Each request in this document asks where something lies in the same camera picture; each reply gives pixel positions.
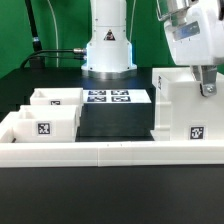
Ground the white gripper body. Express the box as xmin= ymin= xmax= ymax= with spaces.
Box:
xmin=156 ymin=0 xmax=224 ymax=66

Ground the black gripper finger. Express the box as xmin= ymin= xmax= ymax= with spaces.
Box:
xmin=191 ymin=65 xmax=217 ymax=97

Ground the white drawer cabinet box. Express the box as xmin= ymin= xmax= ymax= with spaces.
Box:
xmin=151 ymin=68 xmax=224 ymax=141

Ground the white front drawer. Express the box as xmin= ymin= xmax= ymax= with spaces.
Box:
xmin=13 ymin=105 xmax=80 ymax=143

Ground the white drawer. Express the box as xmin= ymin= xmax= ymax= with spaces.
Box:
xmin=30 ymin=88 xmax=84 ymax=113
xmin=13 ymin=105 xmax=80 ymax=143

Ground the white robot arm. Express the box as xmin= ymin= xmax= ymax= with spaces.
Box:
xmin=82 ymin=0 xmax=224 ymax=97

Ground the white rear drawer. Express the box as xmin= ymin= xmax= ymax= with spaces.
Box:
xmin=30 ymin=88 xmax=84 ymax=113

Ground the white fiducial marker sheet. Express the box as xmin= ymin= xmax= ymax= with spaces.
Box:
xmin=83 ymin=89 xmax=151 ymax=104

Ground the black vertical pole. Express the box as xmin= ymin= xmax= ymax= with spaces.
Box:
xmin=24 ymin=0 xmax=45 ymax=69

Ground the white U-shaped boundary frame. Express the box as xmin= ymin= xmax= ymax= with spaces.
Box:
xmin=0 ymin=112 xmax=224 ymax=168

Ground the black cable with connector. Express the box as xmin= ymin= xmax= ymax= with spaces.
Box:
xmin=20 ymin=47 xmax=88 ymax=69

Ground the thin white cable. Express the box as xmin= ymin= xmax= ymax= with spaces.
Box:
xmin=46 ymin=0 xmax=60 ymax=68

